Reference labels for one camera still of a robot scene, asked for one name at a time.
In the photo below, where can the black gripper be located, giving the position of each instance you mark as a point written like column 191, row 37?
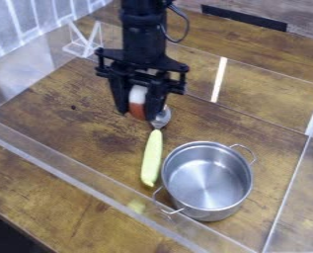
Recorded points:
column 163, row 76

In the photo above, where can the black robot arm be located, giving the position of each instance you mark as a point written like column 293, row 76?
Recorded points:
column 143, row 24

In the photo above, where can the clear acrylic triangle stand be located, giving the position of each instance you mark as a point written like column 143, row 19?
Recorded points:
column 82, row 46

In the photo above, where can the black strip on table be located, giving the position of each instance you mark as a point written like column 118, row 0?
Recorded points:
column 245, row 18

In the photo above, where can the yellow handled metal spoon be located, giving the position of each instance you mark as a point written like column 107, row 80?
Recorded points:
column 152, row 152

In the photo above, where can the silver metal pot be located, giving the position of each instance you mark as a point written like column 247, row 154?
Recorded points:
column 206, row 180

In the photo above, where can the clear acrylic barrier wall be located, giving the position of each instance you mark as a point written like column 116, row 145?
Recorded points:
column 178, row 227

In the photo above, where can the white and brown toy mushroom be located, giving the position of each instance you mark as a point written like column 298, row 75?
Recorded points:
column 136, row 100

